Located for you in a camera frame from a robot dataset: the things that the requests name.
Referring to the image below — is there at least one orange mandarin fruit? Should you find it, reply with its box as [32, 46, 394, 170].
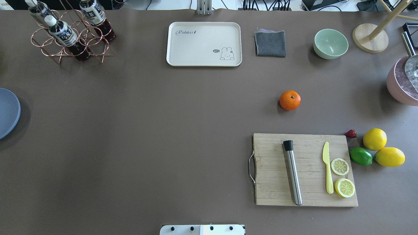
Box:
[279, 90, 301, 110]

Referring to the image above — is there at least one blue round plate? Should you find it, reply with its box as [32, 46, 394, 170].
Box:
[0, 88, 21, 139]

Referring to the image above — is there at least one cream rabbit tray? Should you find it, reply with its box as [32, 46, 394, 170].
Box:
[166, 22, 242, 67]

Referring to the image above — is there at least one steel muddler black tip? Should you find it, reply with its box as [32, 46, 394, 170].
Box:
[283, 140, 303, 206]

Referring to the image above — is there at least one wooden cutting board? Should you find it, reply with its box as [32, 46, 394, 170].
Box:
[252, 133, 358, 207]

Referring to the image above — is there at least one grey folded cloth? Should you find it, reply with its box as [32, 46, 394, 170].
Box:
[254, 28, 286, 57]

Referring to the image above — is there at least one yellow plastic knife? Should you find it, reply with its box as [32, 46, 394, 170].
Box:
[322, 141, 334, 194]

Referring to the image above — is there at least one lemon slice upper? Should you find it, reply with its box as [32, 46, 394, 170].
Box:
[330, 158, 350, 176]

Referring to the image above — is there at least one lemon slice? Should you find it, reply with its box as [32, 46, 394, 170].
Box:
[334, 178, 356, 198]
[330, 158, 350, 176]

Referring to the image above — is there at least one green ceramic bowl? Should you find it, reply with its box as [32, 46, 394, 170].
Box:
[313, 29, 349, 59]

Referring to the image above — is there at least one red strawberry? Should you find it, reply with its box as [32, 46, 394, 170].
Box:
[345, 129, 357, 139]

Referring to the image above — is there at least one lemon slice lower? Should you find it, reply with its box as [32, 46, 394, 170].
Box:
[334, 178, 356, 198]

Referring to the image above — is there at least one tea bottle back right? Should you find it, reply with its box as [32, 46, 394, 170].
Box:
[79, 0, 116, 42]

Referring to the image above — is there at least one tea bottle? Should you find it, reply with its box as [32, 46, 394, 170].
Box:
[79, 0, 116, 42]
[44, 15, 90, 61]
[25, 0, 58, 26]

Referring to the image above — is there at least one green lime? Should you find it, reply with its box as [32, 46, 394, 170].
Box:
[349, 147, 373, 166]

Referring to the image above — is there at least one whole lemon upper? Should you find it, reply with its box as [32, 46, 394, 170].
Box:
[363, 128, 388, 151]

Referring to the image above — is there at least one whole lemon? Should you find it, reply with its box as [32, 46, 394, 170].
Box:
[363, 128, 388, 151]
[375, 147, 406, 167]

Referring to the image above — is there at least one tea bottle front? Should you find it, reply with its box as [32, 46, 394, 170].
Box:
[44, 15, 90, 61]

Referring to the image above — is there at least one wooden cup stand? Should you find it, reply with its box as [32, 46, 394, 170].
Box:
[352, 0, 418, 53]

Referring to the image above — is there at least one whole lemon lower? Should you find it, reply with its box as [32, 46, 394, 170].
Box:
[375, 147, 406, 167]

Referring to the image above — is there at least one pink bowl with ice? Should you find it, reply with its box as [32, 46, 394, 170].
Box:
[386, 56, 418, 106]

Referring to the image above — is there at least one tea bottle back left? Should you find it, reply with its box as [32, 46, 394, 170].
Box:
[25, 0, 58, 26]

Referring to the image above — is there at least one steel ice scoop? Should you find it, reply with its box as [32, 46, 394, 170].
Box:
[402, 31, 418, 92]

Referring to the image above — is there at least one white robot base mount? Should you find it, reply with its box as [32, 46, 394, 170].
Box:
[159, 224, 246, 235]

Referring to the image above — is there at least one copper wire bottle rack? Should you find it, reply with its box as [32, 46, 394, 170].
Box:
[30, 0, 114, 64]

